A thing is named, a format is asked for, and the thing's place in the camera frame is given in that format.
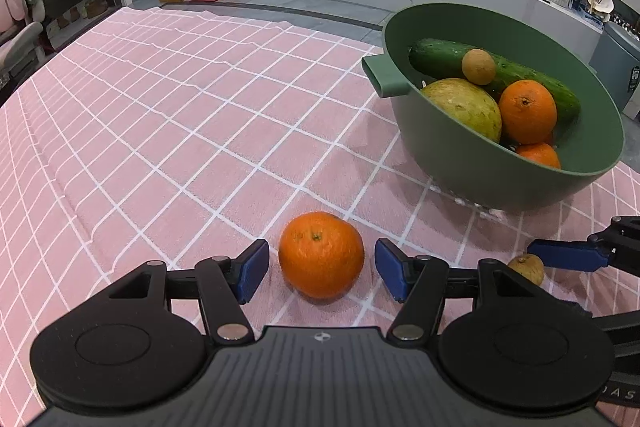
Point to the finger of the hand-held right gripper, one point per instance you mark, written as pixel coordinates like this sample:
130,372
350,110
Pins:
565,254

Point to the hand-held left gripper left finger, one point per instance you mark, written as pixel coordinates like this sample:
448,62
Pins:
252,269

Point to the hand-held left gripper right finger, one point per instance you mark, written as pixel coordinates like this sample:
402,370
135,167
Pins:
390,269

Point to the small round brown fruit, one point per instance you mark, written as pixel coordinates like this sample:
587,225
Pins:
478,66
527,268

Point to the orange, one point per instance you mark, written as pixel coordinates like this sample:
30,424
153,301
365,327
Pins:
527,112
321,254
540,155

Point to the green colander bowl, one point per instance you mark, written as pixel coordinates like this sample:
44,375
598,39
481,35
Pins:
450,167

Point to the yellow-green pear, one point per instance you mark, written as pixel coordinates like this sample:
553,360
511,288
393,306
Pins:
465,107

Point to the green cucumber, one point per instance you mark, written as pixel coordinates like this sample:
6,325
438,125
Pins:
440,57

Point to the pink checked tablecloth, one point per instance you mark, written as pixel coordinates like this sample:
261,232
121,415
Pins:
175,132

